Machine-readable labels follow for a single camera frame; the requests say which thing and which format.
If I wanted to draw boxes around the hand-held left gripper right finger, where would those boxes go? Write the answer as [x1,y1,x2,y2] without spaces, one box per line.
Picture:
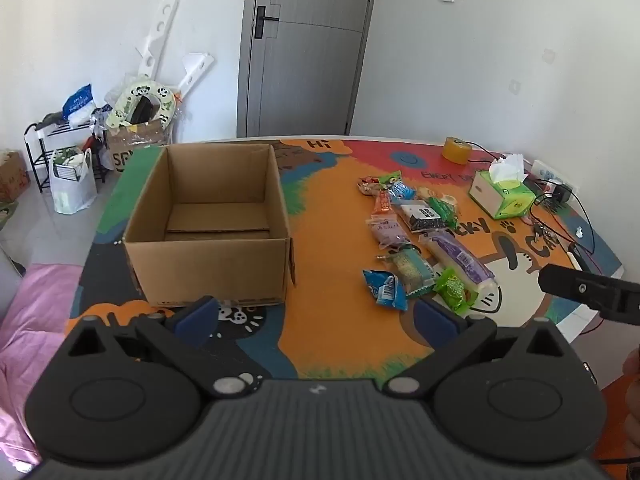
[382,296,582,400]

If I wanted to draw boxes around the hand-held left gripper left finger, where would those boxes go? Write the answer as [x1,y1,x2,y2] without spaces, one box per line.
[54,296,262,401]

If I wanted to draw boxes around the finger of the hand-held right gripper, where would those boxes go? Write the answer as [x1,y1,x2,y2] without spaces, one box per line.
[538,262,640,326]

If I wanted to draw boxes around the bright green snack packet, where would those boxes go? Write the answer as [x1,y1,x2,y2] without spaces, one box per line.
[433,267,480,316]

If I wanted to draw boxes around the brown cardboard box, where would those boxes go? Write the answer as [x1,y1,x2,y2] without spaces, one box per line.
[122,143,297,308]

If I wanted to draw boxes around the green beige cracker packet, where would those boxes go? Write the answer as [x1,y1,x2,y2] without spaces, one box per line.
[377,246,437,296]

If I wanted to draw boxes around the blue crinkled snack packet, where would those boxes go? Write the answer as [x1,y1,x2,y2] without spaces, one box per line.
[362,269,410,311]

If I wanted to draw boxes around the long purple snack packet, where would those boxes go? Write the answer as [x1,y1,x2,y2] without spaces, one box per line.
[419,230,500,292]

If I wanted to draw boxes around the pale purple snack packet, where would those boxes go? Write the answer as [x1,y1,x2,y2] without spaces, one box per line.
[369,214,412,249]

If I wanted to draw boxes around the dark green snack packet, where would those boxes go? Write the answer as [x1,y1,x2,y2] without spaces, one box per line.
[428,195,460,228]

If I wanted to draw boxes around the person's right forearm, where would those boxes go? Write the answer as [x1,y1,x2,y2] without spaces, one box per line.
[622,346,640,458]

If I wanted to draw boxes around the colourful printed table mat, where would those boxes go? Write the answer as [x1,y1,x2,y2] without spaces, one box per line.
[67,136,626,381]

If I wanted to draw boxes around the green tissue box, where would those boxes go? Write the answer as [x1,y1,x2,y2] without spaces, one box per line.
[468,154,537,220]

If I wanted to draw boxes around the pink blanket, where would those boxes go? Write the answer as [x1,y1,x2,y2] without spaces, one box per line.
[0,262,87,472]

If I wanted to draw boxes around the yellow tape roll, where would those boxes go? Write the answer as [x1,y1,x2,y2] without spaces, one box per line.
[442,136,472,165]

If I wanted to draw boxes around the white plastic bag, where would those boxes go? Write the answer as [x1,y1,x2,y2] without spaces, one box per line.
[48,146,99,215]

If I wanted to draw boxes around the taped printed cardboard box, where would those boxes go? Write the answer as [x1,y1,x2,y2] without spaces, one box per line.
[107,122,174,174]

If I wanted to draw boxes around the black shoe rack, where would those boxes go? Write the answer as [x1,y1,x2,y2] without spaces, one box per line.
[24,119,109,194]

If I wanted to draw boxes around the small orange print carton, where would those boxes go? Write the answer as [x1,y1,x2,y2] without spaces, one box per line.
[0,150,31,202]

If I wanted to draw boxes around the blue and white bag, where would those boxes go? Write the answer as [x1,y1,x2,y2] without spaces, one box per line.
[62,83,99,129]

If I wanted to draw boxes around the short white foam piece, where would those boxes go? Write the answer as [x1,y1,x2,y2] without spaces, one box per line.
[174,52,216,107]

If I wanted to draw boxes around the grey door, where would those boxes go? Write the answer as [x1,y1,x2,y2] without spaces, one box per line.
[235,0,381,138]

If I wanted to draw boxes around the long white foam board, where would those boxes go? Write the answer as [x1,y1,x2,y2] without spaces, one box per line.
[134,0,180,82]

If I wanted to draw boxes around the black cable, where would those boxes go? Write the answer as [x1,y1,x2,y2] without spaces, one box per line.
[466,142,597,257]

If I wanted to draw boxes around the panda print seat ring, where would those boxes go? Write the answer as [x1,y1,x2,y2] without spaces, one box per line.
[106,77,177,134]

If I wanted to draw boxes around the black door handle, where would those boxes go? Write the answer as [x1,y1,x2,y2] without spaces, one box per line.
[253,6,280,39]

